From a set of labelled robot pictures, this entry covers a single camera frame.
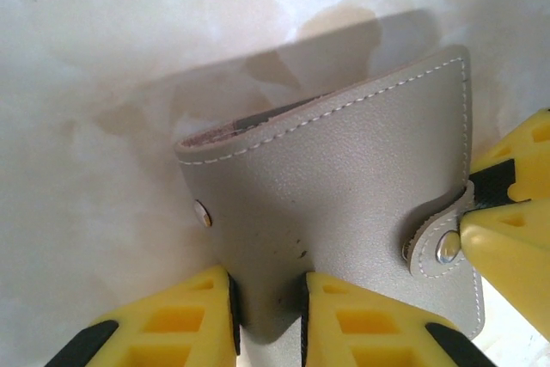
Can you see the grey leather card holder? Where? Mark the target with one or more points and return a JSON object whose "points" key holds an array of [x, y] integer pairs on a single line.
{"points": [[322, 169]]}

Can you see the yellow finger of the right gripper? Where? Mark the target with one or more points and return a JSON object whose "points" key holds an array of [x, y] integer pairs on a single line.
{"points": [[507, 238], [524, 156]]}

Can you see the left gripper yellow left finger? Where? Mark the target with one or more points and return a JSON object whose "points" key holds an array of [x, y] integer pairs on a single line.
{"points": [[172, 324]]}

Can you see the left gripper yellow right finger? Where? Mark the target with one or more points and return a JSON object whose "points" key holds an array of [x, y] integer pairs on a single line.
{"points": [[365, 332]]}

